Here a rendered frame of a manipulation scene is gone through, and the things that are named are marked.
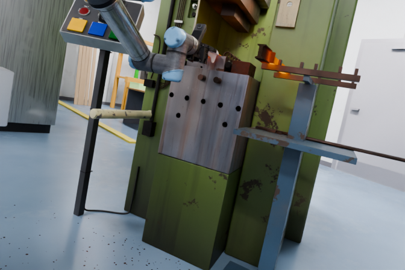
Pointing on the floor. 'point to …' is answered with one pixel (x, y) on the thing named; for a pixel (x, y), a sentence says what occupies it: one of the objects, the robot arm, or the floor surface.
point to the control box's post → (91, 133)
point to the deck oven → (33, 43)
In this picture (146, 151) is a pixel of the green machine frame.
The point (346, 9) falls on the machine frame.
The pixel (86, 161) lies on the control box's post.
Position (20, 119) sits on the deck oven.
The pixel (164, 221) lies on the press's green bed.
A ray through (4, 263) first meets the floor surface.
